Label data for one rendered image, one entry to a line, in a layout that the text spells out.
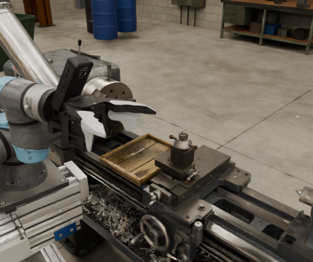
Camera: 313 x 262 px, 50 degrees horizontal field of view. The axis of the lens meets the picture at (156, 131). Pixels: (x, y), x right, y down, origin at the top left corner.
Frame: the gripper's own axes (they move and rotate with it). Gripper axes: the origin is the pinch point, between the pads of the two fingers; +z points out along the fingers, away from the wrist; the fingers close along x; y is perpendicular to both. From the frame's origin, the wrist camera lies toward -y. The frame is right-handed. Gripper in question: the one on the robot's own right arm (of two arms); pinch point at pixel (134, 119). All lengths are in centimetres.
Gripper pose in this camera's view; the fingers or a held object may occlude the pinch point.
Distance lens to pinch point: 57.0
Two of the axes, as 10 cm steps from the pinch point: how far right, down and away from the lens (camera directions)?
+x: -5.2, 2.8, -8.1
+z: 8.5, 2.5, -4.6
